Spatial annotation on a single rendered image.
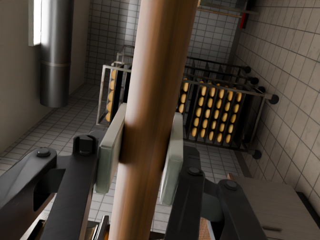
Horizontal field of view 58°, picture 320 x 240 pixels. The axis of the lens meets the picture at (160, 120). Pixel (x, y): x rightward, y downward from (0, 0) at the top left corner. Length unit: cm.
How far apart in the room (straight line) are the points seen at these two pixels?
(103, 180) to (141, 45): 7
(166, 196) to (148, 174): 3
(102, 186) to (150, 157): 3
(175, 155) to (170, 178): 1
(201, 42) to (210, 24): 33
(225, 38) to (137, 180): 511
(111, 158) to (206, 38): 509
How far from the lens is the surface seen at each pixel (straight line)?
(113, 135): 16
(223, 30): 525
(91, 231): 229
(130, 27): 523
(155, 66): 16
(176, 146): 16
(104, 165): 16
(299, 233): 195
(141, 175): 18
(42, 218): 242
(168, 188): 16
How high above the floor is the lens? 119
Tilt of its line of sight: 1 degrees down
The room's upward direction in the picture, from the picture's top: 80 degrees counter-clockwise
